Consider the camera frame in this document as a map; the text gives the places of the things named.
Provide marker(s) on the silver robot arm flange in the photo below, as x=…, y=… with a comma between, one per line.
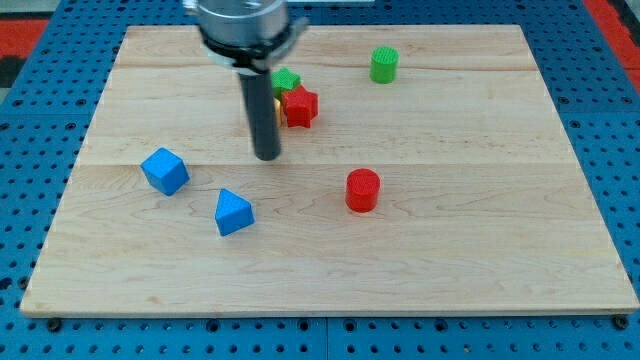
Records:
x=247, y=36

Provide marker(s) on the yellow hexagon block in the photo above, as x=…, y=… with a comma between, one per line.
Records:
x=279, y=114

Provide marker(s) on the red cylinder block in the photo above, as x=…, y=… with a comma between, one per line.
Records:
x=362, y=190

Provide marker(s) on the red star block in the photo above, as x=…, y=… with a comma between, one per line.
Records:
x=301, y=106

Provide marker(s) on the blue triangle block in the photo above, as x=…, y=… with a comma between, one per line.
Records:
x=233, y=213

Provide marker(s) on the light wooden board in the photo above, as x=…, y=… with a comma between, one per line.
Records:
x=483, y=208

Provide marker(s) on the green star block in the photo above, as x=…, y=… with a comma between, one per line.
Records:
x=284, y=80

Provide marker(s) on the black pusher rod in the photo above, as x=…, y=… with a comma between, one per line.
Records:
x=259, y=105

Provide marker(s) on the green cylinder block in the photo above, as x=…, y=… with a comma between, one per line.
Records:
x=383, y=64

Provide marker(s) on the blue cube block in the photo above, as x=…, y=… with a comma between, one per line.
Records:
x=165, y=171

